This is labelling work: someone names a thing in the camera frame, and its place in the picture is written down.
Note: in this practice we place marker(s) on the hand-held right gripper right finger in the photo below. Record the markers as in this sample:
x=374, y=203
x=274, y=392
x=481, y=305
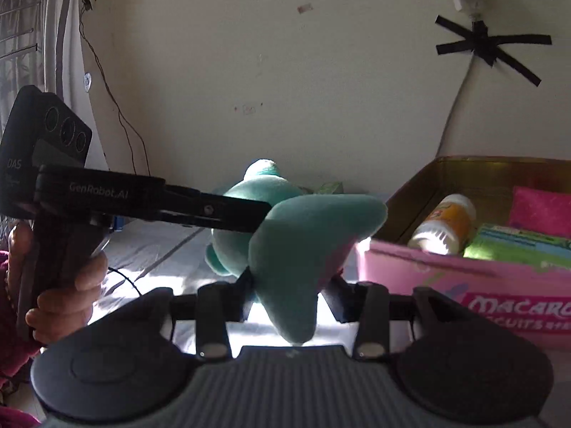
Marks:
x=341, y=303

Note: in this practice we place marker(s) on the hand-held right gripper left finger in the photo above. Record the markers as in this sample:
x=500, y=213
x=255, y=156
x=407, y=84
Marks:
x=238, y=303

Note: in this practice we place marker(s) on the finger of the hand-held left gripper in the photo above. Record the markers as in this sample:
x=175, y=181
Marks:
x=223, y=209

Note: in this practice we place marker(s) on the teal plush toy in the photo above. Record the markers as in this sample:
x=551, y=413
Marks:
x=303, y=240

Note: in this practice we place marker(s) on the pink biscuit tin box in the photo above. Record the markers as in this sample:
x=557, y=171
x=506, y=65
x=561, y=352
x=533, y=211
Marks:
x=424, y=272

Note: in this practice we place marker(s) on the person's left forearm maroon sleeve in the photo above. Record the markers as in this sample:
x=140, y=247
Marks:
x=6, y=347

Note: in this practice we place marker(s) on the person's left hand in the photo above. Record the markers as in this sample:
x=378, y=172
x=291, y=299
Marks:
x=67, y=312

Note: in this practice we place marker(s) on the striped grey bed sheet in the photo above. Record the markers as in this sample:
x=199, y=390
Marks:
x=156, y=249

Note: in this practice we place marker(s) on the white heart sticker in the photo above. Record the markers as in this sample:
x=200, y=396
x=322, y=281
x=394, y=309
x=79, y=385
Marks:
x=87, y=81

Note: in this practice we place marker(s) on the green snack packet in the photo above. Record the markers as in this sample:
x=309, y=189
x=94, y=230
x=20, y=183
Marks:
x=330, y=188

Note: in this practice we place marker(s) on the white grey-striped curtain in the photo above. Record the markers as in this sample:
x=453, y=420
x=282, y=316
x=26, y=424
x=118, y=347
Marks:
x=67, y=53

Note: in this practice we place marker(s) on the white yellow plastic bottle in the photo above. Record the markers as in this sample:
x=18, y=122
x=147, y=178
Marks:
x=444, y=227

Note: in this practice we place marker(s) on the green carton pack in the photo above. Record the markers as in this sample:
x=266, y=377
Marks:
x=513, y=245

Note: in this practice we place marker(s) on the black tape cross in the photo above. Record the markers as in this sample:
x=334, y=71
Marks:
x=484, y=40

